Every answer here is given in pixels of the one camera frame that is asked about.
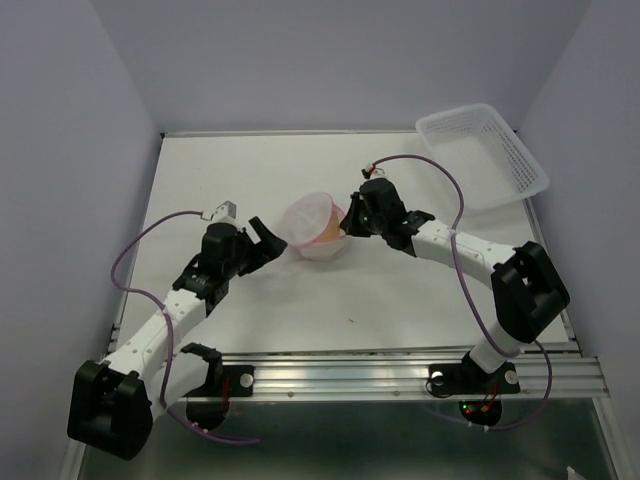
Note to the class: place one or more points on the beige bra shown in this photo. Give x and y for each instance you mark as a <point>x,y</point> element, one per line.
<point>332,232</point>

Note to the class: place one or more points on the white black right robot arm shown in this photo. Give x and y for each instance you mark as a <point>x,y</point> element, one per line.
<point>528,292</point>

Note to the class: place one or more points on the white plastic mesh basket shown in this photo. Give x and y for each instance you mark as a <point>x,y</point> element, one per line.
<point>478,147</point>

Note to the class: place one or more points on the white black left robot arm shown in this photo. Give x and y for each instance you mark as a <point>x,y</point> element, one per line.
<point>115,402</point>

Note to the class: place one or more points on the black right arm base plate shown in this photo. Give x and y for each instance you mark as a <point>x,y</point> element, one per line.
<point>458,379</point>

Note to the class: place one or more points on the aluminium mounting rail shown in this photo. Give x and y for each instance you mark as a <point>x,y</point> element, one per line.
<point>403,376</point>

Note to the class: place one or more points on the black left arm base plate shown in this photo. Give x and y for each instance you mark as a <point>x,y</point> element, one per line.
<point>225,381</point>

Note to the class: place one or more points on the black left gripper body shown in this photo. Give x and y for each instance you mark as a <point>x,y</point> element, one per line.
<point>234,265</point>

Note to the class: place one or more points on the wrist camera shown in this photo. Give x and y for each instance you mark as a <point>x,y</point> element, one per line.
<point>372,172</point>
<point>224,213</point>

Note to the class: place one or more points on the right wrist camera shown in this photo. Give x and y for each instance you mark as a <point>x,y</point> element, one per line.
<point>372,172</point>

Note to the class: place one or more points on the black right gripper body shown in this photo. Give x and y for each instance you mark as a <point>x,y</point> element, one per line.
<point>373,223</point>

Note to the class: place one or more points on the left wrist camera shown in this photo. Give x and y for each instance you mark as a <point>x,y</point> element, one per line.
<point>224,213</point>

